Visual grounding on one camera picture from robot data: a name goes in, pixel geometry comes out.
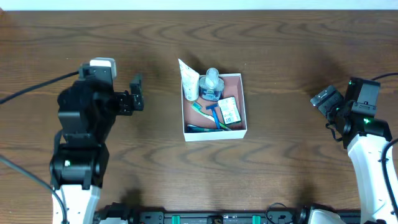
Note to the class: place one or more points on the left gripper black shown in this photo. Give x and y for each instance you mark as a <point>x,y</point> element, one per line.
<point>127,101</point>

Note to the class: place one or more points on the white conditioner tube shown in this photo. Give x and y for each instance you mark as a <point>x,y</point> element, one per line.
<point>190,81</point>

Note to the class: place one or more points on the green white toothbrush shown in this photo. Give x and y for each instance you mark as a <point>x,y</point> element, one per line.
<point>197,107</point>

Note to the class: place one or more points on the teal toothpaste tube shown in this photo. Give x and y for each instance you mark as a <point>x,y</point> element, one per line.
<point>196,129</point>

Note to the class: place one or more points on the clear pump soap bottle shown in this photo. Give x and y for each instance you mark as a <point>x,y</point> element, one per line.
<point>211,86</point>

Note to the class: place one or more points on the blue disposable razor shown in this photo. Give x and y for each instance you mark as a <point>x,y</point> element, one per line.
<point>214,113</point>

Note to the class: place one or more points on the green soap box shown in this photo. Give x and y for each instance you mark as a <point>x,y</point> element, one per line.
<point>229,110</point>

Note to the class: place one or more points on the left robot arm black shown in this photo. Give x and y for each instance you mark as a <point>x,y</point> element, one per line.
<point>87,112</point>

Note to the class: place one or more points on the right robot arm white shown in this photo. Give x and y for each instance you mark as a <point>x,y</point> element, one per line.
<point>368,142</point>

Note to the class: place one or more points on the white box pink interior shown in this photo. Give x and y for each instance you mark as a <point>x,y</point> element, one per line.
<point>233,86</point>

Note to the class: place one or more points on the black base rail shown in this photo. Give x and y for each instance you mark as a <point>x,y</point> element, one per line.
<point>276,213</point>

